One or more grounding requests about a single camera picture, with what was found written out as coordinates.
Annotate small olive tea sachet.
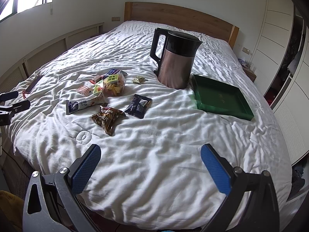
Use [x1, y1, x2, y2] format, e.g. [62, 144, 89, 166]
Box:
[132, 75, 146, 84]

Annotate blue white red snack bag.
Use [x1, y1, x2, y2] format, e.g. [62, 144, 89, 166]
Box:
[103, 68, 128, 78]

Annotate white sliding wardrobe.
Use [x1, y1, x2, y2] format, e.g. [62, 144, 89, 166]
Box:
[250, 0, 308, 165]

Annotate green label fruit snack packet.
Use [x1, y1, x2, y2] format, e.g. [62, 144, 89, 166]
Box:
[92, 80, 104, 95]

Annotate copper and black electric kettle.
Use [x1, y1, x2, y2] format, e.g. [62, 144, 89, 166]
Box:
[150, 28, 202, 90]

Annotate dark navy snack packet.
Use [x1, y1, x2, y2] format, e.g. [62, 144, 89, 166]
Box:
[125, 94, 152, 119]

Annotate black smartphone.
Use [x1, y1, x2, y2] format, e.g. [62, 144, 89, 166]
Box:
[24, 75, 43, 94]

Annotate grey blue long snack packet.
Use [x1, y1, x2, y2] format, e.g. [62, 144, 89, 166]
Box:
[66, 96, 107, 115]

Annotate clear bag dried fruit chips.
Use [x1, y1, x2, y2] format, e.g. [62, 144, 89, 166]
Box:
[103, 73, 126, 96]

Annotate green rectangular tray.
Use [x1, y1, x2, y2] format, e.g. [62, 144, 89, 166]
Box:
[192, 74, 254, 121]

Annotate white bed duvet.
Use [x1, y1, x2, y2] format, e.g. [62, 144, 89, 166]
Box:
[5, 21, 292, 230]

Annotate pink white striped snack packet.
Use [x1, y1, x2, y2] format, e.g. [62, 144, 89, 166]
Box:
[77, 85, 94, 96]

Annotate brown gold snack bag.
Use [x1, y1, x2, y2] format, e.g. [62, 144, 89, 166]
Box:
[91, 103, 126, 136]

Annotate wooden headboard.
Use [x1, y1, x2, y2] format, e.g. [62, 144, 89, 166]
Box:
[124, 2, 239, 48]

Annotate red clear wafer packet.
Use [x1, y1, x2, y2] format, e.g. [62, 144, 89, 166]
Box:
[90, 75, 103, 84]

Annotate white radiator cover cabinet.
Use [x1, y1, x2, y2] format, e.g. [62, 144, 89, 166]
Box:
[1, 22, 104, 93]

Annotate wooden nightstand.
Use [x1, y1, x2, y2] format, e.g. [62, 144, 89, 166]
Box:
[242, 66, 257, 82]

